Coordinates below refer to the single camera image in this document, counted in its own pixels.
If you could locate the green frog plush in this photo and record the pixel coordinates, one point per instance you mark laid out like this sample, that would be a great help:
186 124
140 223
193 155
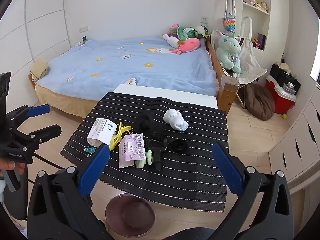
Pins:
202 30

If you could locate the white wall outlet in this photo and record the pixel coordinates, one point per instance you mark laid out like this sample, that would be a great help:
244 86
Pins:
205 20
83 29

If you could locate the cream hat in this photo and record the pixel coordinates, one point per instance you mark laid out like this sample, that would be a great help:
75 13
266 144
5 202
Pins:
283 66

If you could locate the small blue device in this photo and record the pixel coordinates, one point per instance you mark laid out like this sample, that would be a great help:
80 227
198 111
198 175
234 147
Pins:
84 39

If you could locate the purple cartoon card packet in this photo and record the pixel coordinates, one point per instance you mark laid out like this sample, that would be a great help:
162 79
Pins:
131 150

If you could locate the pink purple plush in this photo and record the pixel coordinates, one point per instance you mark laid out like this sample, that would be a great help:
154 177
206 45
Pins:
174 28

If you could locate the white long plush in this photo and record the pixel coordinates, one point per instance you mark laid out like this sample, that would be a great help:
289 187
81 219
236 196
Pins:
171 40

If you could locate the white paper packet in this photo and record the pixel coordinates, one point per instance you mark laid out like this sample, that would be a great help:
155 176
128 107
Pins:
100 130

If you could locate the blue binder clip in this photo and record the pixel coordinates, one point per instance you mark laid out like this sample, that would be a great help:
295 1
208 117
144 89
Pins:
90 150

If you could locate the beige folded towel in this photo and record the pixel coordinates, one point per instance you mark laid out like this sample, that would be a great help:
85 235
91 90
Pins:
39 70

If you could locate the purple box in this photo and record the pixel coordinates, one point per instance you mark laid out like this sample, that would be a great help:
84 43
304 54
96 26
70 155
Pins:
261 40

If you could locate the brown bean bag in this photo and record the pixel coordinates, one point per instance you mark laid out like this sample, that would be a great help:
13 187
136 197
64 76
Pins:
260 100

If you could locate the pink whale plush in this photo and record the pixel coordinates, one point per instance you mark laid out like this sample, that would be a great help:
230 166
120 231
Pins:
188 45

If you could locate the blue printed blanket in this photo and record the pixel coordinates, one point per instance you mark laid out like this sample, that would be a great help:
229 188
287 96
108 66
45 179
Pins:
125 70

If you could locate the white sock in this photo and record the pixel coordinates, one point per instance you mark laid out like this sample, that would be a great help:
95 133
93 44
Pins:
176 120

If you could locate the white wall shelf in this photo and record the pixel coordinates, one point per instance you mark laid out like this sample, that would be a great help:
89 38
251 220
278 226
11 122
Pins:
255 8

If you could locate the white arched frame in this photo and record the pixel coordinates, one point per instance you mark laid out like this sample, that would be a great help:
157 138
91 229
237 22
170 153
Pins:
247 20

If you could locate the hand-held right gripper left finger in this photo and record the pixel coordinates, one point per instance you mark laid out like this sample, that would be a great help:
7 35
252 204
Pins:
95 170

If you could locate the green white plush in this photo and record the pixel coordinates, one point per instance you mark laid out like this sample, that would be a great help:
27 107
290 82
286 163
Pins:
186 32

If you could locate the black striped mat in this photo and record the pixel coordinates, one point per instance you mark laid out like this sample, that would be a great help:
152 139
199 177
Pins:
190 170

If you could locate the black rolled sock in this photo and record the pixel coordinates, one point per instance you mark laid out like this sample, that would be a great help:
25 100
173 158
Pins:
156 131

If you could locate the yellow plastic clip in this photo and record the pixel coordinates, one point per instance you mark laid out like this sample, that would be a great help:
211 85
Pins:
120 130

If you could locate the black bag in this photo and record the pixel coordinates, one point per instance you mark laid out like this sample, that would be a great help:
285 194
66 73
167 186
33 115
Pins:
280 76

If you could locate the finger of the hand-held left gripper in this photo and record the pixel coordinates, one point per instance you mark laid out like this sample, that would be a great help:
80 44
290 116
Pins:
50 131
40 110

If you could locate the white drawer cabinet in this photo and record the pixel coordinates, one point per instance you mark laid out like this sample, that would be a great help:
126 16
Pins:
300 150

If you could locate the cream folding chair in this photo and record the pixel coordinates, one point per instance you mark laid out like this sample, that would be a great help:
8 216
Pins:
250 55

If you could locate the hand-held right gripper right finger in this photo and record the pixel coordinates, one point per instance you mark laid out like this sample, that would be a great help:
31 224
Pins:
227 170

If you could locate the red cooler box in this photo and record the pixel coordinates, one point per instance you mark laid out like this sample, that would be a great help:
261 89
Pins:
277 97

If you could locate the wooden bed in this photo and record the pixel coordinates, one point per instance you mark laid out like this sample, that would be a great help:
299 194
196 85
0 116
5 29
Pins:
228 92

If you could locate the person's left hand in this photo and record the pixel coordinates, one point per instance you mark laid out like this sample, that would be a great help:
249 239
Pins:
10 166

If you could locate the pale green plastic toy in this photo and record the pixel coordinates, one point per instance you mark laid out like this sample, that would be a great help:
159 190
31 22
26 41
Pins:
140 163

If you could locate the rainbow bubble bag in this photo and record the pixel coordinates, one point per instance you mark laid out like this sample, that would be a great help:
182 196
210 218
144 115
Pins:
229 25

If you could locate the small yellow plush toys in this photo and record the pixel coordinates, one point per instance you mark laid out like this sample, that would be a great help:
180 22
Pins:
261 5

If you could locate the black forked mount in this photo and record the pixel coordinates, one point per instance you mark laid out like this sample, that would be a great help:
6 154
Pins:
156 151

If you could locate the translucent round bowl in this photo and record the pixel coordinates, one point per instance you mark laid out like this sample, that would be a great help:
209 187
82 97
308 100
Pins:
130 215

